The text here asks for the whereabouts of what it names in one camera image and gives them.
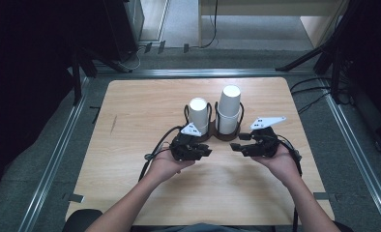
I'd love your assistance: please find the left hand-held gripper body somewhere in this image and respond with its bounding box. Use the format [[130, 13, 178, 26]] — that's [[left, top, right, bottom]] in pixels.
[[169, 122, 202, 161]]

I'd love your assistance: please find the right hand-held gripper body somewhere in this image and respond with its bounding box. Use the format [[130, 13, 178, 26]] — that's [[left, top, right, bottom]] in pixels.
[[249, 116, 288, 159]]

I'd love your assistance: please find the black wire cup holder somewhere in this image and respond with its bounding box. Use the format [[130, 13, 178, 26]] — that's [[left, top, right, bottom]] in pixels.
[[183, 101, 245, 142]]

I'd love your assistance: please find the person's left hand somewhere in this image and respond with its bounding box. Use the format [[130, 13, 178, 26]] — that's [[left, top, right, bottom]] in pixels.
[[148, 150, 196, 185]]

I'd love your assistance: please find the person's right hand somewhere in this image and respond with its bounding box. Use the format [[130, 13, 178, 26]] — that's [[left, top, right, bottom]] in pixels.
[[251, 144, 301, 188]]

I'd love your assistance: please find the white paper cup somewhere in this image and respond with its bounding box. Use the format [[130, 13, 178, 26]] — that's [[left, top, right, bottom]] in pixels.
[[217, 84, 242, 118], [216, 109, 241, 135], [189, 97, 210, 136]]

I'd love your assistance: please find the grey tape strip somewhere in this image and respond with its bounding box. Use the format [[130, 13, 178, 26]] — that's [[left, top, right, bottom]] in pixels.
[[62, 192, 85, 204], [313, 191, 337, 201]]

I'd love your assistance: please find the black tripod stand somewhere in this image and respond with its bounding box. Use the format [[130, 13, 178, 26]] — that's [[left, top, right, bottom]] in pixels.
[[275, 0, 354, 104]]

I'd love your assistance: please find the black metal stand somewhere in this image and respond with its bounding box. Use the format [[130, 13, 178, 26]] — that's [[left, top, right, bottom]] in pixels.
[[70, 47, 98, 106]]

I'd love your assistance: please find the light wooden desk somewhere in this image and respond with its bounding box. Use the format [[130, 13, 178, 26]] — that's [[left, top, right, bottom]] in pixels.
[[197, 0, 351, 49]]

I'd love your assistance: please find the black cabinet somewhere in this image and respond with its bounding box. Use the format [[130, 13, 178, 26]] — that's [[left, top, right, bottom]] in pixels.
[[103, 0, 145, 62]]

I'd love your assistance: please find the dark curtain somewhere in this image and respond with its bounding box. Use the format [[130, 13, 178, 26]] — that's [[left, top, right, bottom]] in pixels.
[[0, 0, 83, 214]]

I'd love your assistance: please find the right hand-held gripper cable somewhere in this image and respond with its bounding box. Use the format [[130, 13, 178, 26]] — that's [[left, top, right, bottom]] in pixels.
[[277, 134, 304, 232]]

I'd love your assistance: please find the black floor cable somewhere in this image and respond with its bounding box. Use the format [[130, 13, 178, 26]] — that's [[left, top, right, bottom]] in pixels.
[[297, 92, 332, 115], [291, 85, 332, 97], [289, 76, 332, 93]]

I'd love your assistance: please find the aluminium floor rail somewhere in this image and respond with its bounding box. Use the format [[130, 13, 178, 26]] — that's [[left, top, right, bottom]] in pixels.
[[17, 76, 90, 232], [317, 76, 381, 232], [95, 68, 318, 79]]

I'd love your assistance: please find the white floor cable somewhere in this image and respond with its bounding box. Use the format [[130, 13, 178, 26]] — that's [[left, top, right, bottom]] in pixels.
[[119, 44, 147, 73]]

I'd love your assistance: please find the black hanging cable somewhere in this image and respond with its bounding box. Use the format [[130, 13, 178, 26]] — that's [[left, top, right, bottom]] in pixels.
[[200, 0, 220, 49]]

